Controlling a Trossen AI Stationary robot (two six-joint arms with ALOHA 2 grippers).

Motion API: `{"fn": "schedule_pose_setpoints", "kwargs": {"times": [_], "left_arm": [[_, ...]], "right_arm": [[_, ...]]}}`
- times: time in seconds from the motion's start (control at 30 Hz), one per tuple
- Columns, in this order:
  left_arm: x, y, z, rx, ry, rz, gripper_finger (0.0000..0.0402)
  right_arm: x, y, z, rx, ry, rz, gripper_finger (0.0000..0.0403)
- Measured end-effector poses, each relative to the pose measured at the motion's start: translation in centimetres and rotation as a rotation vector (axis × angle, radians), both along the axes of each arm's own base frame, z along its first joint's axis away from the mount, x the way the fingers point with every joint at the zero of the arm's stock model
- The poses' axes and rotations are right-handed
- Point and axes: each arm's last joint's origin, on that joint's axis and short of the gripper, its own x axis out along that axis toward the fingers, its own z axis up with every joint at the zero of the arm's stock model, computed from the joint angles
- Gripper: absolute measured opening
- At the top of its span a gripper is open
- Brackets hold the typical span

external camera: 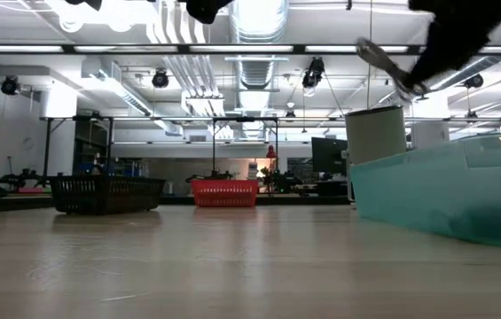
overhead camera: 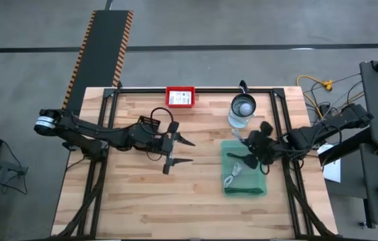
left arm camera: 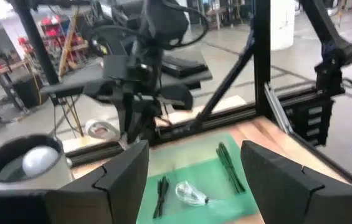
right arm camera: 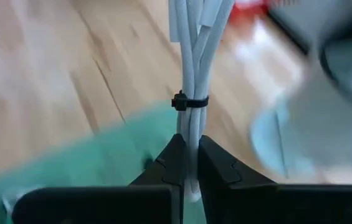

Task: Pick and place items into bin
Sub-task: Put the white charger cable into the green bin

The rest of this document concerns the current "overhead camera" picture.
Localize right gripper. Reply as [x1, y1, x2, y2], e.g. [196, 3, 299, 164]
[227, 120, 275, 169]

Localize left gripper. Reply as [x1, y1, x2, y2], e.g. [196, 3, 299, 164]
[157, 120, 196, 175]

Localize black mesh basket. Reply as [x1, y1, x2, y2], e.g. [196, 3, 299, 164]
[137, 114, 161, 135]

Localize green translucent plastic bin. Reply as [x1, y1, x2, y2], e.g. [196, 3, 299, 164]
[221, 139, 268, 198]

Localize red plastic bin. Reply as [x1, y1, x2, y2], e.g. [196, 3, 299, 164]
[165, 86, 196, 108]

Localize grey cylindrical container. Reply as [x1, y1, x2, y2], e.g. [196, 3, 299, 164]
[227, 93, 257, 129]

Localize white ball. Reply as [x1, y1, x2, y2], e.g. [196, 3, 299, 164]
[238, 102, 254, 117]

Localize black power adapter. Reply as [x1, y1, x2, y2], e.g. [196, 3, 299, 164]
[318, 102, 333, 117]

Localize white paper sheet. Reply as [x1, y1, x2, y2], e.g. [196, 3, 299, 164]
[318, 143, 342, 183]

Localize black hazard-striped floor mat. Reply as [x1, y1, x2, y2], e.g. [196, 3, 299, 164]
[60, 9, 134, 116]

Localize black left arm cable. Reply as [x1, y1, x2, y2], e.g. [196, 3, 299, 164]
[150, 106, 175, 135]

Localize black aluminium table frame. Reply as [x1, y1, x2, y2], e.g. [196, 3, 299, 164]
[51, 86, 339, 240]

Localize yellow floor cable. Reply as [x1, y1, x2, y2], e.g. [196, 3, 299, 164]
[296, 74, 334, 122]

